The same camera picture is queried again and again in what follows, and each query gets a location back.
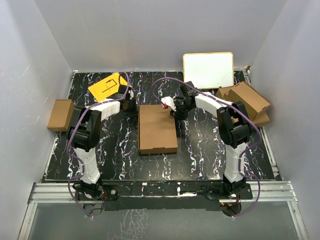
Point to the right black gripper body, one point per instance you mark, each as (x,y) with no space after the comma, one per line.
(182,109)

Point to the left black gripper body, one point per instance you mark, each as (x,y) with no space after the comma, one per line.
(132,106)

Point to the cardboard box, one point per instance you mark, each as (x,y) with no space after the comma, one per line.
(61,115)
(261,120)
(255,104)
(156,130)

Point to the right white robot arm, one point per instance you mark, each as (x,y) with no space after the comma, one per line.
(233,127)

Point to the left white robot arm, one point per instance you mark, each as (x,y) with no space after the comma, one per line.
(84,135)

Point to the yellow pad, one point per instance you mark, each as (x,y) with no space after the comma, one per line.
(108,87)

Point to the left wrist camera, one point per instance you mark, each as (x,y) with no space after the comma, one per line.
(130,94)

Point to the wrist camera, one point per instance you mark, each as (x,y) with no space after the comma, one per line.
(168,102)
(130,94)

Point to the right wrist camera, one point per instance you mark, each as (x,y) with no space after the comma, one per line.
(168,102)

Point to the white board yellow frame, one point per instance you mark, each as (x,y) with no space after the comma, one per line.
(210,70)

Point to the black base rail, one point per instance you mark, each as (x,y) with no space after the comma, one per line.
(210,195)

